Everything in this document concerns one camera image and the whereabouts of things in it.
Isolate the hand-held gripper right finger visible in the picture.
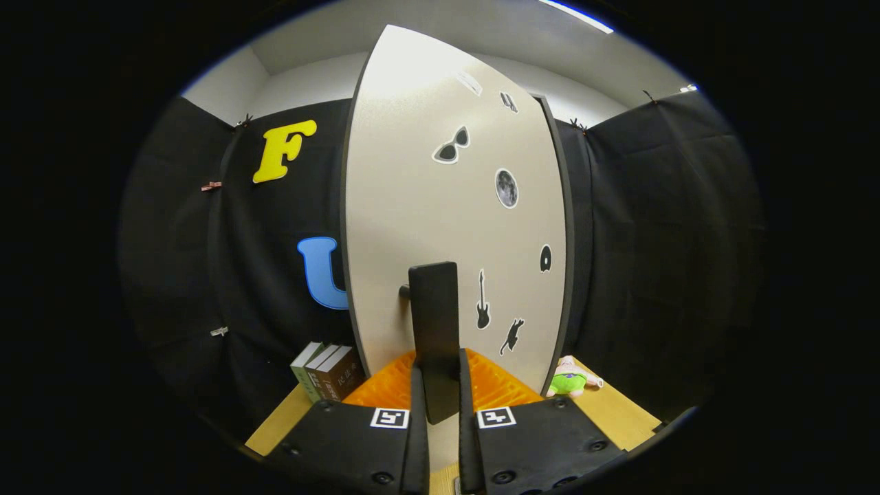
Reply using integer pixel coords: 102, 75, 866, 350
457, 348, 628, 495

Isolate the green book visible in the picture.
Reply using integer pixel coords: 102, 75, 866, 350
290, 342, 324, 403

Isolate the brown book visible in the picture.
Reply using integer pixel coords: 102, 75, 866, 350
316, 346, 366, 403
306, 344, 341, 403

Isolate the beige cabinet door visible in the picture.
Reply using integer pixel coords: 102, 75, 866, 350
342, 25, 569, 472

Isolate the black backdrop cloth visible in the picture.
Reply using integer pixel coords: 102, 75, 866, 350
117, 88, 765, 441

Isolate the black door handle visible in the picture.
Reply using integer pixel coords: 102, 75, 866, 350
399, 261, 460, 425

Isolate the long ceiling light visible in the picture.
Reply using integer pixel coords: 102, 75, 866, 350
538, 0, 615, 34

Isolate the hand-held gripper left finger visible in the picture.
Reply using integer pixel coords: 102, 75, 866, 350
265, 349, 431, 495

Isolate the green and white plush toy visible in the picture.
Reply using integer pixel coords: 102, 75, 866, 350
548, 355, 604, 398

